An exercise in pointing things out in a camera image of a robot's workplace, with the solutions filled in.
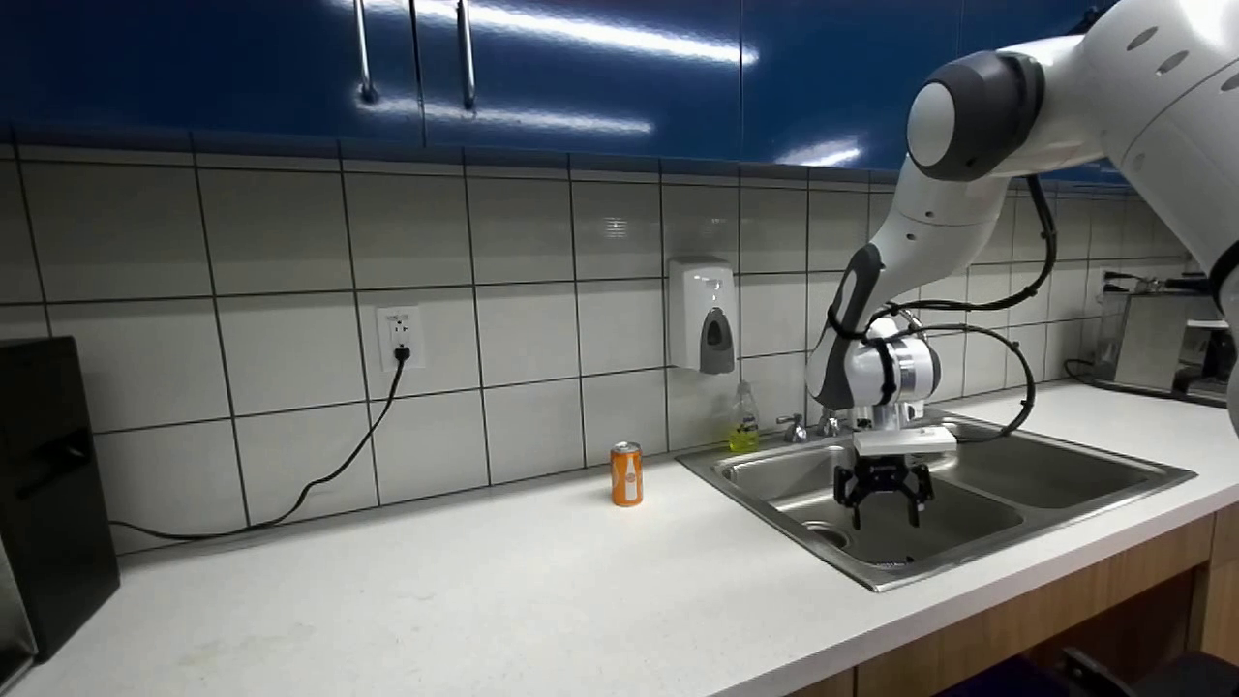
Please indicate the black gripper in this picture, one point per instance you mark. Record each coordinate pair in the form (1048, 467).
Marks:
(885, 478)

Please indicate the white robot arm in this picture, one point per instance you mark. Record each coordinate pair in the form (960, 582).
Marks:
(1097, 102)

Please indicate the chrome sink faucet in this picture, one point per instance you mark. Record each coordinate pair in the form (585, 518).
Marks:
(791, 427)

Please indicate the stainless steel double sink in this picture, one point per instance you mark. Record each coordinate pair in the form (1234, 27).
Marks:
(1058, 470)

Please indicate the green dish soap bottle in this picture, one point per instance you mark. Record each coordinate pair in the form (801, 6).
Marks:
(742, 430)

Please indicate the wooden lower cabinet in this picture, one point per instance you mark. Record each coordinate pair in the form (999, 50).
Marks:
(1031, 605)

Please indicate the orange soda can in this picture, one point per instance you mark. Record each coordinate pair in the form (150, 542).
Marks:
(623, 475)

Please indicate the silver coffee machine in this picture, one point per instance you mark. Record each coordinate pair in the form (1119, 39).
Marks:
(1149, 342)

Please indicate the blue glossy cabinet door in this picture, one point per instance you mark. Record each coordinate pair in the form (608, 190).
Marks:
(592, 79)
(194, 62)
(825, 79)

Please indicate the black box appliance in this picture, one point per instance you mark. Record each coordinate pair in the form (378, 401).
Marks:
(52, 489)

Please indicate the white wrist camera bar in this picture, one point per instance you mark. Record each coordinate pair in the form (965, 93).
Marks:
(903, 443)

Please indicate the white wall soap dispenser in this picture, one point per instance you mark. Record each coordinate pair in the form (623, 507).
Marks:
(697, 315)

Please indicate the white wall power outlet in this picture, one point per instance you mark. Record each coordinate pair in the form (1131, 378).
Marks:
(399, 328)

